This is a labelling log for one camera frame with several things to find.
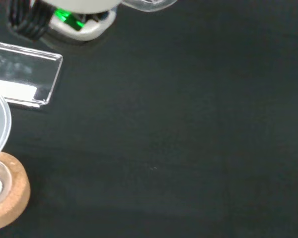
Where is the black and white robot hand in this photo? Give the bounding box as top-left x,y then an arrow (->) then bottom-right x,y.
6,0 -> 126,42

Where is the clear funnel stand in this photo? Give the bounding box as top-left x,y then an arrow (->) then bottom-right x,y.
0,41 -> 64,110

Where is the black table cloth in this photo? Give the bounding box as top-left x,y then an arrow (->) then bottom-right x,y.
0,0 -> 298,238

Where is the cork ring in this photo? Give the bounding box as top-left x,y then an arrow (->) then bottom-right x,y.
0,151 -> 31,225

